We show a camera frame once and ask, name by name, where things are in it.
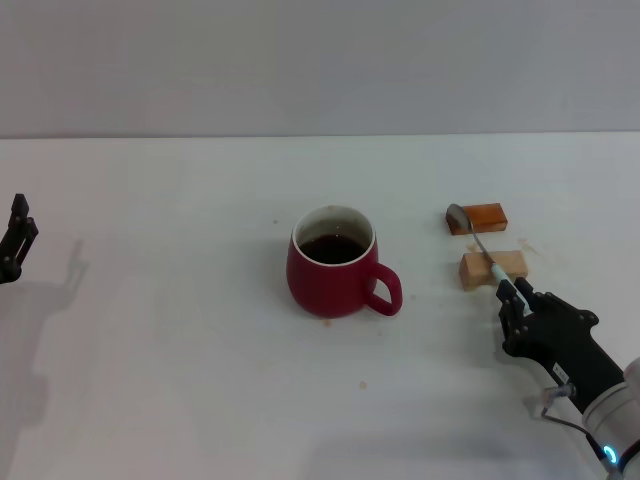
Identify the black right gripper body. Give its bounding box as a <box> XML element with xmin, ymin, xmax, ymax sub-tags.
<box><xmin>503</xmin><ymin>316</ymin><xmax>627</xmax><ymax>415</ymax></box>

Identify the blue handled metal spoon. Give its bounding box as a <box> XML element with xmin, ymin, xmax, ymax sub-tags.
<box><xmin>446</xmin><ymin>202</ymin><xmax>534</xmax><ymax>317</ymax></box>

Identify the red ceramic coffee cup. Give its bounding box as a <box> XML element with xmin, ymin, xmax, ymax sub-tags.
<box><xmin>285</xmin><ymin>203</ymin><xmax>404</xmax><ymax>320</ymax></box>

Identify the light wooden bridge block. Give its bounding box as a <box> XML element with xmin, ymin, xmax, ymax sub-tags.
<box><xmin>458</xmin><ymin>249</ymin><xmax>529</xmax><ymax>292</ymax></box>

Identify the orange brown wooden block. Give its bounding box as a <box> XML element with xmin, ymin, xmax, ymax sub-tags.
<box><xmin>445</xmin><ymin>202</ymin><xmax>509</xmax><ymax>237</ymax></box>

